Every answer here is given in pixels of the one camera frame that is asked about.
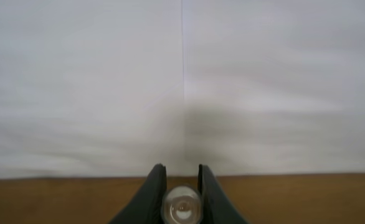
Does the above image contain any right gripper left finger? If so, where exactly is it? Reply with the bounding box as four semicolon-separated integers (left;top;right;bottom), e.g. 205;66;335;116
107;163;168;224

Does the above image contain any clear test tube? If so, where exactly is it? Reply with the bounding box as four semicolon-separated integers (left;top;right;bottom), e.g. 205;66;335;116
161;185;204;224

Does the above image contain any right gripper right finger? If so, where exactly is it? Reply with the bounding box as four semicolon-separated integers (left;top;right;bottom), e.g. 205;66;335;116
197;164;249;224

